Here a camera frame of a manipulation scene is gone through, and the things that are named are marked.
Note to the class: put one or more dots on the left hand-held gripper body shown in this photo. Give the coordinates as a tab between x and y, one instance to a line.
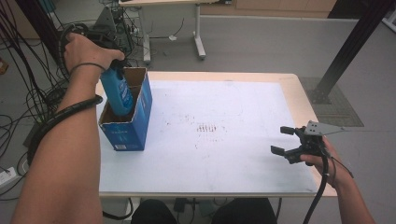
102	39

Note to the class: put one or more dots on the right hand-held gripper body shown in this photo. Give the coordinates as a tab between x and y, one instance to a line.
313	141

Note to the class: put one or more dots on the blue plastic bottle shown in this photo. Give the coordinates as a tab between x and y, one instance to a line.
120	93

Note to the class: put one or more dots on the blue carton box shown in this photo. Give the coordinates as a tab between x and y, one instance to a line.
130	133

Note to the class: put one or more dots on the person's left hand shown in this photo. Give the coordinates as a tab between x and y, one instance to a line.
84	51

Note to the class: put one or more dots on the person's right hand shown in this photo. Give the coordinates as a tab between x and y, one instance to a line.
334	169

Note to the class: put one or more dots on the grey metal device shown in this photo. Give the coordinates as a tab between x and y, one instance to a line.
106	18

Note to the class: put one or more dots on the black wrist band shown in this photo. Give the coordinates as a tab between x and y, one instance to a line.
88	64

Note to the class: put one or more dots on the white table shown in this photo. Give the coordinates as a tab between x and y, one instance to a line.
218	155

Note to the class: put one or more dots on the white-legged wooden desk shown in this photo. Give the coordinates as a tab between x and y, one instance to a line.
197	31

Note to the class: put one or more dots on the black metal stand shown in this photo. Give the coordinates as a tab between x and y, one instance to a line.
351	46

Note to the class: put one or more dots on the black power adapter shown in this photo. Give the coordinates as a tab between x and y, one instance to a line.
182	204

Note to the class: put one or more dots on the light wooden cabinet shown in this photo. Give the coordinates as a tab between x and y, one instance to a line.
280	6

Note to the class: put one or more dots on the person's black clothing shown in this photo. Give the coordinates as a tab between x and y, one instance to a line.
152	214

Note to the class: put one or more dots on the white power strip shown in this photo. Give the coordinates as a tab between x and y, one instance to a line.
7	177

